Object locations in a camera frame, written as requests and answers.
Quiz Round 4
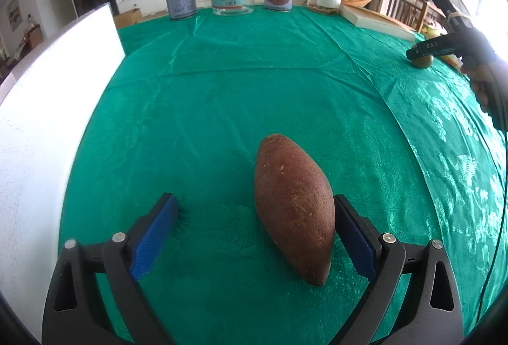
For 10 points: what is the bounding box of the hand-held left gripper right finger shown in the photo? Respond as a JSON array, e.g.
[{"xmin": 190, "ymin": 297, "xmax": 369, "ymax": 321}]
[{"xmin": 333, "ymin": 193, "xmax": 465, "ymax": 345}]

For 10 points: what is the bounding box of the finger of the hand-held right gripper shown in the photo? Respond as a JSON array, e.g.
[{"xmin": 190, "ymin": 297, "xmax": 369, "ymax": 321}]
[{"xmin": 405, "ymin": 35, "xmax": 457, "ymax": 62}]

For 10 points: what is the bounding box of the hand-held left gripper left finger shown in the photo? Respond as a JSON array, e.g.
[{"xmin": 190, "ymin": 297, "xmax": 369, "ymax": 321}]
[{"xmin": 42, "ymin": 192, "xmax": 180, "ymax": 345}]

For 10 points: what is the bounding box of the plump sweet potato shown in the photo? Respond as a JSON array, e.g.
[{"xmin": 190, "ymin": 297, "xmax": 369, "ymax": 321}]
[{"xmin": 254, "ymin": 133, "xmax": 336, "ymax": 287}]

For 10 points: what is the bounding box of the person's right hand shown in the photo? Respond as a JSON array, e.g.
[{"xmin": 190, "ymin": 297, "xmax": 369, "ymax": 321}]
[{"xmin": 460, "ymin": 63, "xmax": 498, "ymax": 114}]

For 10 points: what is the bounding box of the wooden chair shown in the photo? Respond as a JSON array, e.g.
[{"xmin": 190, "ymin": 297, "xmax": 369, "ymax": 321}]
[{"xmin": 379, "ymin": 0, "xmax": 429, "ymax": 32}]

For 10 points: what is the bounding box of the flat white box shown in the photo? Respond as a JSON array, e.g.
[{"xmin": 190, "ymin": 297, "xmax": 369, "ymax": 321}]
[{"xmin": 340, "ymin": 4, "xmax": 415, "ymax": 42}]

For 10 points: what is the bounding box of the white board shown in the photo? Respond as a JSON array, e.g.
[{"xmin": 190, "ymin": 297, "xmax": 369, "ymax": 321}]
[{"xmin": 0, "ymin": 3, "xmax": 127, "ymax": 345}]

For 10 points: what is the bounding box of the green tablecloth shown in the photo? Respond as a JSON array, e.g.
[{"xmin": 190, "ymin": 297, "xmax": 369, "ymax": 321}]
[{"xmin": 59, "ymin": 6, "xmax": 508, "ymax": 345}]

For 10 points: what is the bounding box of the cardboard box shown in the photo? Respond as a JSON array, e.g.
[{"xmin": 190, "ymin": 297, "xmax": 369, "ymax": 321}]
[{"xmin": 114, "ymin": 8, "xmax": 143, "ymax": 29}]

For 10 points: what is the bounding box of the framed wall picture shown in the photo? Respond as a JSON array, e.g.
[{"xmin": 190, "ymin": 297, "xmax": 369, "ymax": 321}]
[{"xmin": 6, "ymin": 0, "xmax": 20, "ymax": 32}]

